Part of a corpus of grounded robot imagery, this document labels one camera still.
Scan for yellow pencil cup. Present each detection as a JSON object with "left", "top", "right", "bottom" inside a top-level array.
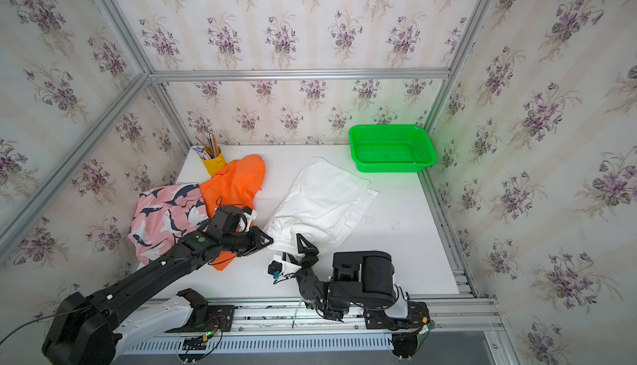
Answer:
[{"left": 202, "top": 152, "right": 227, "bottom": 177}]

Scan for orange cloth garment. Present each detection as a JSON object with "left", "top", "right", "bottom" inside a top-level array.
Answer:
[{"left": 198, "top": 153, "right": 267, "bottom": 271}]

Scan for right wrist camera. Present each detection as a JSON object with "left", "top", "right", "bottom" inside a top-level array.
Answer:
[{"left": 268, "top": 252, "right": 300, "bottom": 285}]

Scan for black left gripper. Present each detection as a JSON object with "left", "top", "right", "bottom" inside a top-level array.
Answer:
[{"left": 219, "top": 226, "right": 275, "bottom": 258}]

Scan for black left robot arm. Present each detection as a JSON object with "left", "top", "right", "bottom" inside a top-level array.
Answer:
[{"left": 41, "top": 205, "right": 274, "bottom": 364}]

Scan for colored pencils bundle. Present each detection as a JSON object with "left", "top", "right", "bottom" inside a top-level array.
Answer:
[{"left": 196, "top": 132, "right": 222, "bottom": 159}]

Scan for white shorts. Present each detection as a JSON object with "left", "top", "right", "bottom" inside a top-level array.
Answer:
[{"left": 265, "top": 157, "right": 378, "bottom": 256}]

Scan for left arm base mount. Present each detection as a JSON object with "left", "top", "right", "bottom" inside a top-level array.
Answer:
[{"left": 167, "top": 288, "right": 236, "bottom": 333}]

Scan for green plastic basket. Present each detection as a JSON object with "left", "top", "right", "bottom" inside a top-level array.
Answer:
[{"left": 348, "top": 124, "right": 438, "bottom": 174}]

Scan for pink shark print garment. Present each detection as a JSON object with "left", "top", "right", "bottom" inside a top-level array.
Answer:
[{"left": 128, "top": 183, "right": 208, "bottom": 265}]

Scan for aluminium rail frame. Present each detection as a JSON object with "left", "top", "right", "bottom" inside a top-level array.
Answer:
[{"left": 124, "top": 295, "right": 520, "bottom": 364}]

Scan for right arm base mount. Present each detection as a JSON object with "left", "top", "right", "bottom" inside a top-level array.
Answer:
[{"left": 363, "top": 300, "right": 437, "bottom": 331}]

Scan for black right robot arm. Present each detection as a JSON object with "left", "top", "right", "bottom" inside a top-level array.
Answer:
[{"left": 275, "top": 234, "right": 431, "bottom": 331}]

